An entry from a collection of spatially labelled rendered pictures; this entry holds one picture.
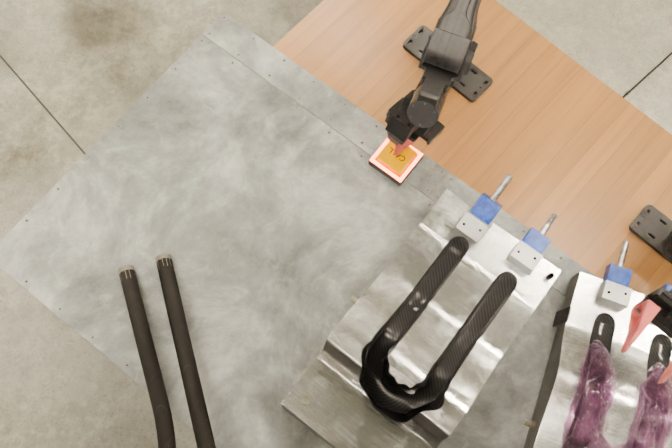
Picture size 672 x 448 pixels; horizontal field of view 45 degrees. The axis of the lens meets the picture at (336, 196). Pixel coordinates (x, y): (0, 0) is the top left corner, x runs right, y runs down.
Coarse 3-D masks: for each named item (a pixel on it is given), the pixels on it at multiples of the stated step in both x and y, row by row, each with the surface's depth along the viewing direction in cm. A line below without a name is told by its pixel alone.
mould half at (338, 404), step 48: (432, 240) 151; (480, 240) 151; (384, 288) 147; (480, 288) 149; (528, 288) 149; (336, 336) 140; (432, 336) 144; (336, 384) 144; (480, 384) 140; (336, 432) 142; (384, 432) 142; (432, 432) 140
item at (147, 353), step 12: (120, 276) 153; (132, 276) 153; (132, 288) 152; (132, 300) 150; (132, 312) 149; (144, 312) 150; (132, 324) 149; (144, 324) 148; (144, 336) 147; (144, 348) 146; (144, 360) 145; (156, 360) 145; (144, 372) 144; (156, 372) 144; (156, 384) 143; (156, 396) 142
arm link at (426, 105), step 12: (420, 60) 146; (468, 60) 143; (432, 72) 145; (444, 72) 146; (432, 84) 143; (444, 84) 143; (420, 96) 141; (432, 96) 140; (444, 96) 146; (408, 108) 143; (420, 108) 142; (432, 108) 142; (420, 120) 144; (432, 120) 143
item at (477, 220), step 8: (504, 184) 148; (496, 192) 148; (480, 200) 149; (488, 200) 148; (472, 208) 149; (480, 208) 149; (488, 208) 148; (496, 208) 148; (464, 216) 149; (472, 216) 148; (480, 216) 149; (488, 216) 148; (464, 224) 150; (472, 224) 148; (480, 224) 148; (488, 224) 149; (464, 232) 149; (472, 232) 148; (480, 232) 148
